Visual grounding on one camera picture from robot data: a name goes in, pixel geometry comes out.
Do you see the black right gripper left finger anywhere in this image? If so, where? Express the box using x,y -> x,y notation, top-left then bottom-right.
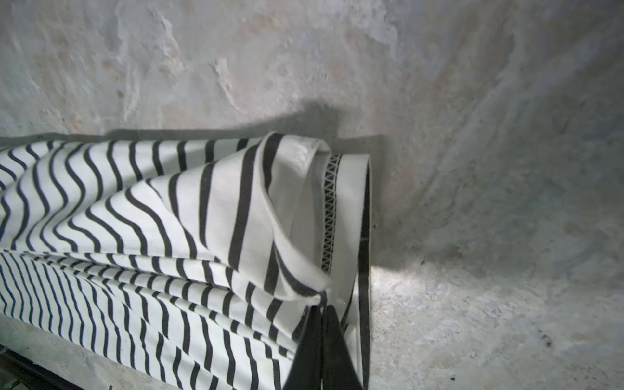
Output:
283,306 -> 323,390

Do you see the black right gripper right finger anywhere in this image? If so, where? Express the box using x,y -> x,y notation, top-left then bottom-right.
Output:
322,305 -> 362,390

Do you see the black white striped tank top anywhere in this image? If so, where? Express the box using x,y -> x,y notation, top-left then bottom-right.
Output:
1,133 -> 371,389

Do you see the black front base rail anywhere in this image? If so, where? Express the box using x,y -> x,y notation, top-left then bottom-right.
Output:
1,345 -> 81,390

